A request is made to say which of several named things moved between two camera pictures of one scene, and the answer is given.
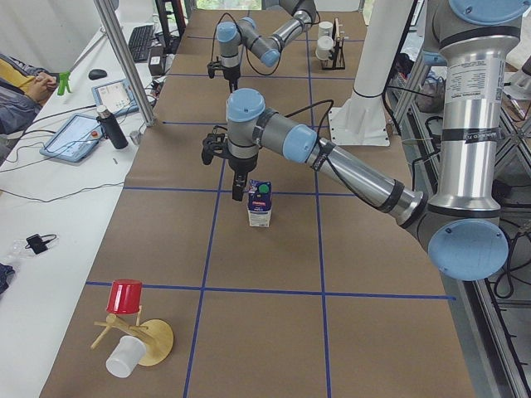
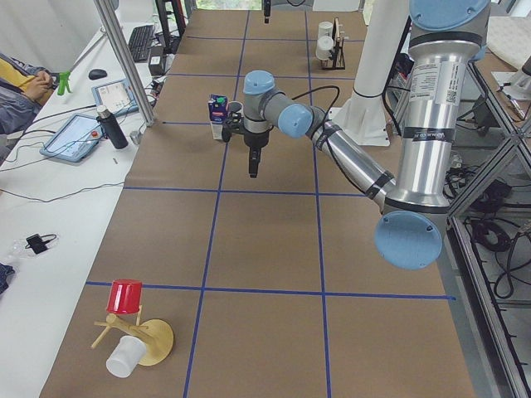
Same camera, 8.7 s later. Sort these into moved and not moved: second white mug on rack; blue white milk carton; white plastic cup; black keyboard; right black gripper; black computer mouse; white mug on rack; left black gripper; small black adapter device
Moved: left black gripper; blue white milk carton; right black gripper
Not moved: white plastic cup; second white mug on rack; black computer mouse; small black adapter device; black keyboard; white mug on rack
